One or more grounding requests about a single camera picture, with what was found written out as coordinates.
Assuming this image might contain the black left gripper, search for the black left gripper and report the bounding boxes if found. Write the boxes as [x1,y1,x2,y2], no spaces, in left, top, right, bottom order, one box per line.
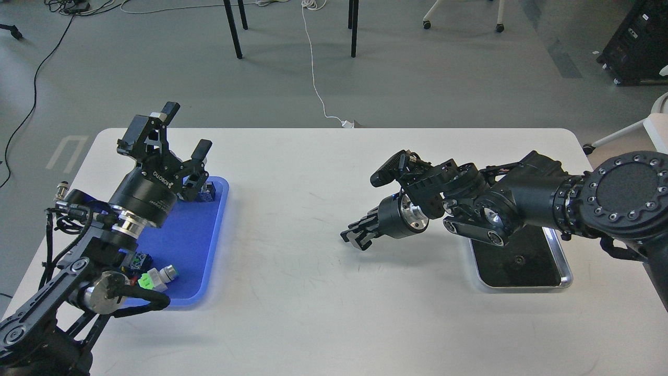
[109,102,212,228]

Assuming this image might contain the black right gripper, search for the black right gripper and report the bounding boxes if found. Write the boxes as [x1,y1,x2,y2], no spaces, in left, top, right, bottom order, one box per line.
[340,193,429,251]

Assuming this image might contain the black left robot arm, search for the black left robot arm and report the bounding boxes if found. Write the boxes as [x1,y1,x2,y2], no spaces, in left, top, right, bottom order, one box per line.
[1,102,212,375]

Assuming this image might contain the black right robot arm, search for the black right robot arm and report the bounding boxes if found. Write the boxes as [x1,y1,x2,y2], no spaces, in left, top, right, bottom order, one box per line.
[341,150,667,301]

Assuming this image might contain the green blue push button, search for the green blue push button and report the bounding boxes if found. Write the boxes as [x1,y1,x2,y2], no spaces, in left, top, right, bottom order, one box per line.
[196,181,216,203]

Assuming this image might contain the blue plastic tray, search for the blue plastic tray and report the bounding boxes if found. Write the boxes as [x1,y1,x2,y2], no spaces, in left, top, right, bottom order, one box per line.
[137,177,230,310]

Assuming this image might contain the black green contact block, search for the black green contact block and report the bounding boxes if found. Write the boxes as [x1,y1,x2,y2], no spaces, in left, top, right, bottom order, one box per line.
[124,252,153,274]

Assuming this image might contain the white green push button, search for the white green push button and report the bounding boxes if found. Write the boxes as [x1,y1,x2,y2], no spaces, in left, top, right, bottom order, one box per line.
[138,265,179,292]

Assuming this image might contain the silver metal tray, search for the silver metal tray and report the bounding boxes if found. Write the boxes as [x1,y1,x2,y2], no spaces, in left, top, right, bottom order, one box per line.
[469,226,573,293]

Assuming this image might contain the black table legs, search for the black table legs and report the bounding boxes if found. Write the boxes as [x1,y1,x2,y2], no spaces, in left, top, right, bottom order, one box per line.
[223,0,360,60]

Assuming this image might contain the white chair base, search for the white chair base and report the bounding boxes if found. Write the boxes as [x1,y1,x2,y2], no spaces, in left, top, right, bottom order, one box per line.
[422,1,508,35]

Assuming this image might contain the white chair at right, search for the white chair at right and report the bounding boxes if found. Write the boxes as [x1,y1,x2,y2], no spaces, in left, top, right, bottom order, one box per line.
[582,93,667,167]

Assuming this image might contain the black equipment case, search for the black equipment case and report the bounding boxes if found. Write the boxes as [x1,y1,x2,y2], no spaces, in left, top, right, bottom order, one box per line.
[596,1,667,86]

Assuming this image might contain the black floor cable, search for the black floor cable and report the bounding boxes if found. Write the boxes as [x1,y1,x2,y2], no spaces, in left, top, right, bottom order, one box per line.
[0,0,121,190]

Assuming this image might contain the white floor cable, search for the white floor cable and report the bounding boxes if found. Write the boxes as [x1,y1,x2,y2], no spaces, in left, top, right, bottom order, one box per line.
[256,0,354,128]

